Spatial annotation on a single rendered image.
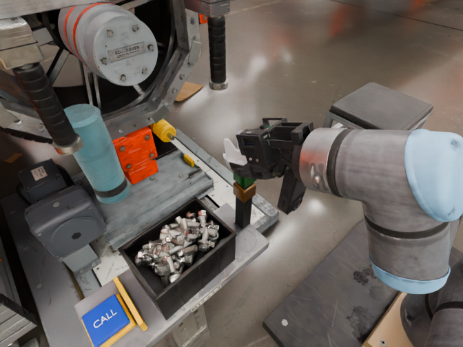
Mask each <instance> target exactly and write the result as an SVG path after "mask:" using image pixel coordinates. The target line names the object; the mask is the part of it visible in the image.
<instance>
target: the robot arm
mask: <svg viewBox="0 0 463 347"><path fill-rule="evenodd" d="M262 120H263V124H262V125H261V126H260V128H254V129H246V130H245V131H243V130H238V131H237V132H236V138H237V147H238V149H237V148H235V146H234V145H233V143H232V142H231V141H230V139H228V138H225V139H224V146H225V153H223V158H224V160H225V162H226V163H227V165H228V166H229V167H230V168H231V170H232V171H233V172H234V173H235V174H236V175H237V176H240V177H242V178H251V179H252V180H253V179H255V178H256V179H260V180H268V179H271V178H275V177H276V176H278V177H279V178H280V177H282V176H283V175H284V178H283V182H282V187H281V190H280V196H279V200H278V206H277V207H278V208H279V209H280V210H282V211H283V212H284V213H286V214H287V215H288V214H289V213H291V212H292V211H295V210H296V209H297V208H298V207H299V206H300V205H301V203H302V199H303V196H304V194H305V190H306V188H308V189H310V190H313V191H319V192H323V193H328V194H331V195H335V196H338V197H342V198H347V199H351V200H357V201H360V202H362V206H363V211H364V219H365V224H366V230H367V238H368V243H369V260H370V262H371V264H372V267H373V270H374V272H375V274H376V275H377V276H378V277H379V279H380V280H382V281H383V282H384V283H385V284H386V285H388V286H390V287H391V288H394V289H396V290H398V291H402V292H405V293H408V294H407V295H406V296H405V297H404V299H403V300H402V303H401V306H400V319H401V322H402V326H403V329H404V331H405V333H406V334H407V337H408V338H409V340H410V342H411V343H412V344H413V346H414V347H463V258H462V259H461V260H460V261H459V262H458V263H456V264H455V265H454V266H453V267H452V268H451V269H450V267H449V256H450V252H451V247H452V245H453V241H454V239H455V234H456V232H457V228H458V227H459V225H460V221H461V219H462V217H463V137H461V136H459V135H457V134H454V133H451V132H431V131H429V130H427V129H416V130H414V131H409V130H381V129H347V128H322V127H320V128H317V129H314V127H313V122H287V117H271V118H262ZM269 120H279V121H278V122H277V123H275V124H274V125H270V124H269Z"/></svg>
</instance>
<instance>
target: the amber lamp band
mask: <svg viewBox="0 0 463 347"><path fill-rule="evenodd" d="M233 194H234V195H235V196H236V197H237V198H238V199H239V200H241V201H242V202H246V201H248V200H249V199H250V198H252V197H253V196H255V195H256V183H255V182H254V184H253V185H252V186H250V187H248V188H247V189H245V190H244V189H242V188H241V187H240V186H239V185H237V184H236V182H234V183H233Z"/></svg>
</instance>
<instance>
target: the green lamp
mask: <svg viewBox="0 0 463 347"><path fill-rule="evenodd" d="M233 179H234V180H235V181H236V182H237V183H238V184H239V185H241V186H242V187H244V188H245V187H248V186H249V185H250V184H252V183H253V182H255V181H256V180H257V179H256V178H255V179H253V180H252V179H251V178H242V177H240V176H237V175H236V174H235V173H234V172H233Z"/></svg>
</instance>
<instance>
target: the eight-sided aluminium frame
mask: <svg viewBox="0 0 463 347"><path fill-rule="evenodd" d="M172 3H173V9H174V18H175V24H176V34H177V39H178V47H177V49H176V51H175V52H174V54H173V56H172V58H171V59H170V61H169V63H168V65H167V67H166V68H165V71H164V72H163V74H162V76H161V78H160V79H159V81H158V83H157V85H156V87H155V88H154V91H153V92H152V94H151V96H150V98H149V100H148V101H147V102H146V103H143V104H140V105H137V106H135V107H132V108H129V109H127V110H125V111H122V112H119V113H117V114H114V115H111V116H108V117H106V118H103V122H104V123H105V126H106V127H107V130H108V132H109V134H110V137H111V139H112V140H116V139H117V138H120V137H123V136H125V135H128V134H130V133H132V132H135V131H137V130H139V129H142V128H144V127H147V126H148V125H151V124H153V123H157V122H158V121H160V120H163V119H164V118H165V116H166V115H167V113H168V112H169V109H170V107H171V106H172V104H173V102H174V101H175V99H176V97H177V96H178V93H179V92H180V90H181V88H182V86H183V85H184V83H185V81H186V80H187V77H188V76H189V74H190V72H191V71H192V69H193V67H194V66H195V64H196V63H198V58H199V56H200V55H201V44H202V43H201V42H200V31H199V22H198V13H197V12H194V11H191V10H188V9H186V8H185V4H184V0H172ZM182 17H183V18H182ZM0 126H1V127H3V128H6V127H7V128H10V129H15V130H18V131H21V132H26V133H29V134H34V135H37V136H42V137H46V138H51V139H52V137H51V136H50V134H49V133H48V130H47V129H46V128H45V126H44V124H43V122H42V121H41V119H40V118H39V115H38V114H37V112H36V110H35V109H32V108H30V107H26V106H23V105H20V104H17V103H13V102H11V101H7V100H4V99H2V98H0Z"/></svg>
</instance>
